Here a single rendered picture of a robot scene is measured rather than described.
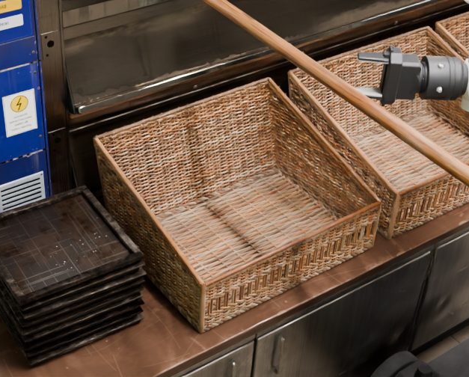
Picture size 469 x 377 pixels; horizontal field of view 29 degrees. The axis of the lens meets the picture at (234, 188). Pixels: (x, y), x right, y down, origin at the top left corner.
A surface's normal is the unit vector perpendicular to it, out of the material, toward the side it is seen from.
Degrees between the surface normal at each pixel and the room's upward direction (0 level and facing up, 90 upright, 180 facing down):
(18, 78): 90
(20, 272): 0
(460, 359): 0
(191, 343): 0
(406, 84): 91
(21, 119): 90
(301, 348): 90
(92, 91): 70
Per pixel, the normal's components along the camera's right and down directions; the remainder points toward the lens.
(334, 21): 0.57, 0.22
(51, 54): 0.59, 0.52
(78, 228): 0.06, -0.79
